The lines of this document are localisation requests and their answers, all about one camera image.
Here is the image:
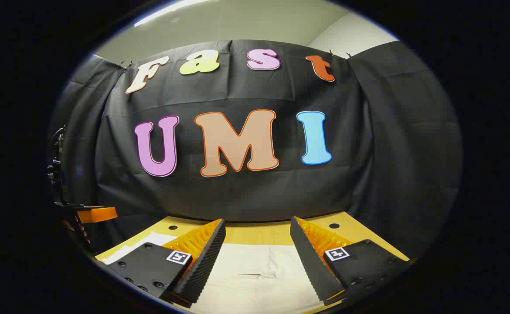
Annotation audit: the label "white jeans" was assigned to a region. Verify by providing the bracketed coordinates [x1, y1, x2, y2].
[102, 233, 325, 314]

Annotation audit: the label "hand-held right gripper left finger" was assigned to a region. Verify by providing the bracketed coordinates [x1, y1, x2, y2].
[106, 218, 226, 305]

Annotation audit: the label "black backdrop cloth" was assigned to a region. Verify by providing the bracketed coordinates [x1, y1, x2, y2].
[48, 39, 462, 258]

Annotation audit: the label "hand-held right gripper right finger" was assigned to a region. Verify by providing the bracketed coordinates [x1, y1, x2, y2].
[290, 216, 413, 306]

